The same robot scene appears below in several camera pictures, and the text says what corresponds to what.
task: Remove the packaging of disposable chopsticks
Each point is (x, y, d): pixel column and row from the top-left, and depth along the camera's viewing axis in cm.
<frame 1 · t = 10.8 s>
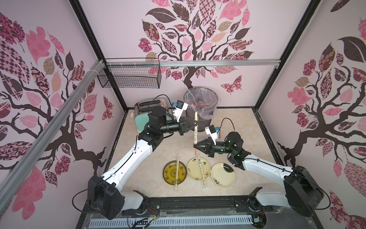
left hand: (198, 125, 65), fingers closed
right hand: (196, 145, 69), fingers closed
mint green toaster: (143, 106, 99), point 19 cm above the table
black mesh trash bin: (202, 122, 96), point 13 cm above the table
clear plastic bin liner: (203, 100, 105), point 18 cm above the table
wrapped chopsticks on green plate: (177, 172, 85), point 3 cm above the table
wrapped chopsticks on middle plate: (200, 165, 88), point 2 cm above the table
dark green yellow plate: (169, 171, 87), on the table
cream middle plate: (193, 169, 88), on the table
cream right plate: (223, 175, 86), on the table

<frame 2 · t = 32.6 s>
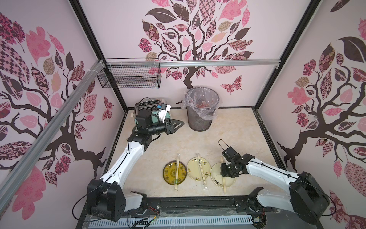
left hand: (182, 125, 71), fingers open
right hand: (222, 172, 85), fingers open
the named things where they were.

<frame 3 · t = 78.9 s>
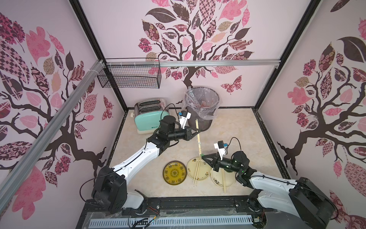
left hand: (200, 133, 73), fingers closed
right hand: (203, 157, 74), fingers closed
wrapped chopsticks on green plate: (199, 147, 75), point 21 cm above the table
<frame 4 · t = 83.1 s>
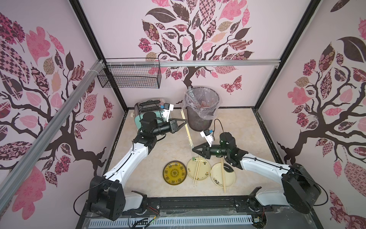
left hand: (187, 124, 71), fingers closed
right hand: (194, 148, 75), fingers closed
